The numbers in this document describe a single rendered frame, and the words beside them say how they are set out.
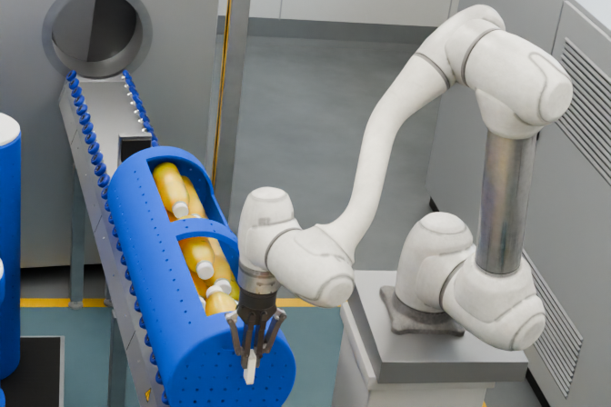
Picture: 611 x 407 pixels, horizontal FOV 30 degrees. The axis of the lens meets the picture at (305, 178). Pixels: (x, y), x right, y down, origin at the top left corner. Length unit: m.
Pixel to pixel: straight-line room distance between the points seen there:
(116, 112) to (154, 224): 1.31
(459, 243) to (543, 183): 1.71
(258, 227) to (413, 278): 0.63
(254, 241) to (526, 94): 0.59
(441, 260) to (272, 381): 0.48
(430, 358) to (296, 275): 0.70
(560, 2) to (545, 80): 2.10
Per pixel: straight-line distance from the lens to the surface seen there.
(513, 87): 2.20
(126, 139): 3.52
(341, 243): 2.10
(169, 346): 2.47
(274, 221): 2.17
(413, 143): 6.34
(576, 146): 4.09
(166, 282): 2.61
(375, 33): 7.70
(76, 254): 4.50
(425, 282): 2.68
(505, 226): 2.44
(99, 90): 4.23
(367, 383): 2.73
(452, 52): 2.29
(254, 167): 5.83
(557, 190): 4.22
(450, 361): 2.71
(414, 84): 2.29
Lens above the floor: 2.59
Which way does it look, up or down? 27 degrees down
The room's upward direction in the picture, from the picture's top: 7 degrees clockwise
